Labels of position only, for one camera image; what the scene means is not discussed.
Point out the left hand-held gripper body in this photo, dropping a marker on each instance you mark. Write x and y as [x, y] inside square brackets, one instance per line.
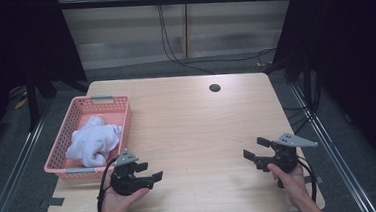
[128, 185]

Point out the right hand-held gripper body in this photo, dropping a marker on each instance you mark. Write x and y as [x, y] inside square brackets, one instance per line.
[283, 157]

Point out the lavender printed towel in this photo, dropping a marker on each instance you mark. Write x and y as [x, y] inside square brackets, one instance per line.
[93, 141]

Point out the pink plastic basket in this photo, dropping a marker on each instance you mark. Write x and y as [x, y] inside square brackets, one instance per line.
[56, 152]

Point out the person's left hand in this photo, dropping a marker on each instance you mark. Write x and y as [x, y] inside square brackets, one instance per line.
[117, 201]

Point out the person's right hand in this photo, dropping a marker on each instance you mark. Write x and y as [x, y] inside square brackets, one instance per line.
[291, 182]

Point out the dark tape strip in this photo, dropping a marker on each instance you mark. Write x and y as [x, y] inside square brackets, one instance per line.
[318, 179]
[56, 201]

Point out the small yellow object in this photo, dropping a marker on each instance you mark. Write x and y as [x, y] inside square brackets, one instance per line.
[21, 103]

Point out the black curtain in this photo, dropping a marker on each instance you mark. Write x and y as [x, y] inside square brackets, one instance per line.
[7, 38]
[355, 40]

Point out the black horizontal bar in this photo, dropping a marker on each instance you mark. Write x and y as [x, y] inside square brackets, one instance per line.
[168, 0]

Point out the metal floor rail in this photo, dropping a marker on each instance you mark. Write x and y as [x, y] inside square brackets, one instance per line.
[16, 164]
[333, 156]

